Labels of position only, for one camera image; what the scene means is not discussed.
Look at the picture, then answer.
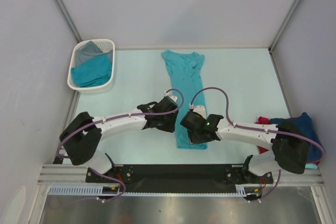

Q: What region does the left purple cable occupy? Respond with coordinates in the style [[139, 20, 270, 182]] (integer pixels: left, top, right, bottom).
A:
[[56, 88, 185, 204]]

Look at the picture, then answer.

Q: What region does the light teal polo shirt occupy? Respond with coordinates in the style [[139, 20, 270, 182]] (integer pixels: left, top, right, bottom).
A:
[[161, 50, 207, 150]]

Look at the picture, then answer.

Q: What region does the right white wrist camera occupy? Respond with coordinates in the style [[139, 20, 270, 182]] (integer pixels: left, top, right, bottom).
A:
[[189, 104, 207, 119]]

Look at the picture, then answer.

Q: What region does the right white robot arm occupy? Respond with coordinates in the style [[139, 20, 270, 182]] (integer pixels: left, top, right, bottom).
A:
[[180, 110, 310, 183]]

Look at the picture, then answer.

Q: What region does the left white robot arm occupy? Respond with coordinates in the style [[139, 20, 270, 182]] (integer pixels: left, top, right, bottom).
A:
[[59, 95, 178, 182]]

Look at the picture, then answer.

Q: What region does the red folded shirt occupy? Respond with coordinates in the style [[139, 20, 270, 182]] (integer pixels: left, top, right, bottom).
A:
[[254, 116, 322, 166]]

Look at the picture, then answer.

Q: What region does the white plastic laundry basket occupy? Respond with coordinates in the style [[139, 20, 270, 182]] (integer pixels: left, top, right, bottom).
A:
[[67, 39, 116, 94]]

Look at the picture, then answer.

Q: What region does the purple cable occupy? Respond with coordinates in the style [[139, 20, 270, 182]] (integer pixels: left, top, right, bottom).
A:
[[188, 86, 326, 204], [56, 88, 185, 204]]

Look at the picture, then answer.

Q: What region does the white slotted cable duct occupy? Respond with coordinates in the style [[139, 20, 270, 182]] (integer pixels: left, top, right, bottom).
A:
[[48, 184, 263, 196]]

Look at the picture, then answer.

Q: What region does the navy blue folded shirt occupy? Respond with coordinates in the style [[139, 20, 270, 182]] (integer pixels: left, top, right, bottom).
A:
[[269, 112, 325, 162]]

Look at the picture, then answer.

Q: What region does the teal shirt in basket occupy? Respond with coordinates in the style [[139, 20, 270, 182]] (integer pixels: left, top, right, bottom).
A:
[[70, 55, 112, 88]]

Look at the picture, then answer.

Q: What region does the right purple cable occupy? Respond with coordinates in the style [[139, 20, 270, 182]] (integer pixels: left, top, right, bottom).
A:
[[188, 86, 326, 204]]

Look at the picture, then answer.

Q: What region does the grey shirt in basket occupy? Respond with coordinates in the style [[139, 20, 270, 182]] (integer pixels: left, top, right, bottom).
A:
[[75, 41, 104, 67]]

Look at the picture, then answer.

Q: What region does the aluminium frame rail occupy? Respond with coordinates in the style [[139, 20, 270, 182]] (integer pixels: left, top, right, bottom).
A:
[[37, 164, 324, 187]]

